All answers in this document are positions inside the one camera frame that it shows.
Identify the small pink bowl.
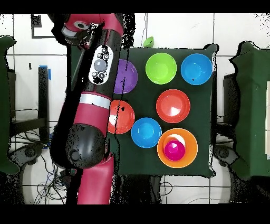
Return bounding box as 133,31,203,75
163,139,186,162

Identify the red-orange bowl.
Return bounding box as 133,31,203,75
156,89,191,124
107,99,136,135

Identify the medium blue bowl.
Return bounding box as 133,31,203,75
130,117,162,149

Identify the purple bowl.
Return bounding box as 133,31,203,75
113,59,139,95

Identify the dark green table cloth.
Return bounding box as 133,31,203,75
66,41,218,177

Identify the large orange bowl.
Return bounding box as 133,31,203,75
157,127,198,169

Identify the small green bowl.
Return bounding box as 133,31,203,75
142,36,155,48

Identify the large blue bowl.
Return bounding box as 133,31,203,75
180,53,213,86

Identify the dark office chair base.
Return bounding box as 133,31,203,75
213,143,239,167
8,142,45,167

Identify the neighbouring green cloth table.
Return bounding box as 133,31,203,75
228,41,270,180
0,35,21,175

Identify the black table frame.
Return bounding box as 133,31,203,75
8,66,50,144

